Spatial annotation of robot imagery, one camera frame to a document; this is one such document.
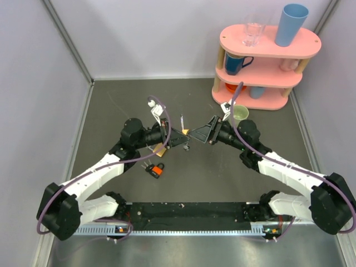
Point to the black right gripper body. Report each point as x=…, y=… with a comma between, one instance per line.
x=218, y=122

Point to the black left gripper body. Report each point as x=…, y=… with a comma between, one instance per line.
x=164, y=130

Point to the small brass padlock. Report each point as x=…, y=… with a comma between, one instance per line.
x=183, y=125

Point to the large brass padlock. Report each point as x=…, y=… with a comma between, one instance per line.
x=158, y=149

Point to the orange black hook lock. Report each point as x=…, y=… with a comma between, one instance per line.
x=156, y=170

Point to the small padlock keys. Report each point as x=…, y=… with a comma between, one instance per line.
x=147, y=165

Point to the black white keychain charm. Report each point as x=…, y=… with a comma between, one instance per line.
x=186, y=146

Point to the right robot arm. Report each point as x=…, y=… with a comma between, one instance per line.
x=325, y=200

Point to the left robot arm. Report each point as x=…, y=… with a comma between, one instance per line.
x=124, y=154

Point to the light green mug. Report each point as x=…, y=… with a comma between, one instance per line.
x=240, y=113

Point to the orange bowl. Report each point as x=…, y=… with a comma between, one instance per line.
x=232, y=88

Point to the small light blue cup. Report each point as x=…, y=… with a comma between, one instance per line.
x=256, y=92

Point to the dark blue mug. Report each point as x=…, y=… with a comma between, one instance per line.
x=234, y=63

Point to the pink three-tier shelf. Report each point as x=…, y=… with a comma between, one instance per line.
x=265, y=70

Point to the pink mug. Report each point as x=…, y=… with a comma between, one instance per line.
x=288, y=64

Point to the clear drinking glass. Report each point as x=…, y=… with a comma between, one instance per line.
x=254, y=26

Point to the light blue tall cup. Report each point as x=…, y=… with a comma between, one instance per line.
x=292, y=18

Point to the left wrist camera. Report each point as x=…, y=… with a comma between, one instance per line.
x=156, y=110

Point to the aluminium frame rail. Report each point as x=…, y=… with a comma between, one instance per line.
x=323, y=214

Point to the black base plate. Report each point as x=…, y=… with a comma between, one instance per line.
x=189, y=216

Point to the grey slotted cable duct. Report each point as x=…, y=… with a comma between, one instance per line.
x=120, y=230

